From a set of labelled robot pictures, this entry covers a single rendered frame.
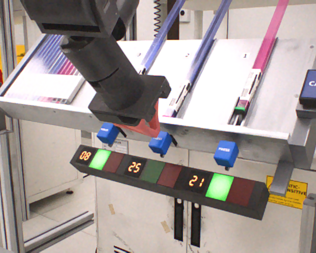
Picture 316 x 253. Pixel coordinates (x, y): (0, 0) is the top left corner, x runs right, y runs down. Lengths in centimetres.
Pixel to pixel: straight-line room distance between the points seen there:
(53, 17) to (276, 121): 32
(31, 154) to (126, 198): 94
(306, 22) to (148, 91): 209
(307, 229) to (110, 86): 32
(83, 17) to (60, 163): 176
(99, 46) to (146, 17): 264
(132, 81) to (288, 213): 54
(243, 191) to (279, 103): 14
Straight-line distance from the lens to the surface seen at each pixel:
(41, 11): 38
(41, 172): 202
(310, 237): 53
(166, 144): 55
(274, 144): 49
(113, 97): 44
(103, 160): 61
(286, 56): 60
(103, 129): 62
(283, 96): 54
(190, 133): 54
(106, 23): 38
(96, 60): 41
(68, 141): 210
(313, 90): 48
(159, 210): 104
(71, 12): 36
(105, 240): 123
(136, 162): 57
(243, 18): 263
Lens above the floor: 83
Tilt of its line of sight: 13 degrees down
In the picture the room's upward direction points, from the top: straight up
